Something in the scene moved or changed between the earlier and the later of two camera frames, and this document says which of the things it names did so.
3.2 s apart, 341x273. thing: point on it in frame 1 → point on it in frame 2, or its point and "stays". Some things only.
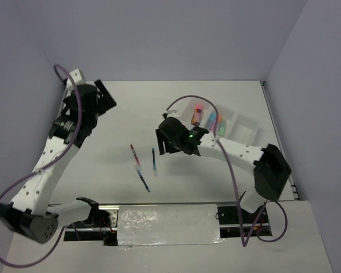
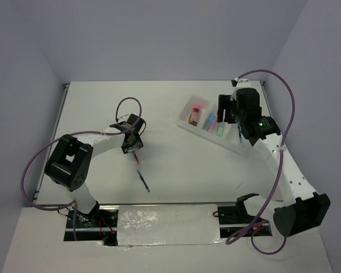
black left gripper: (109, 103) → (137, 145)
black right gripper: (161, 137) → (225, 103)
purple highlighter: (213, 124) stays
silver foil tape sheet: (168, 224) stays
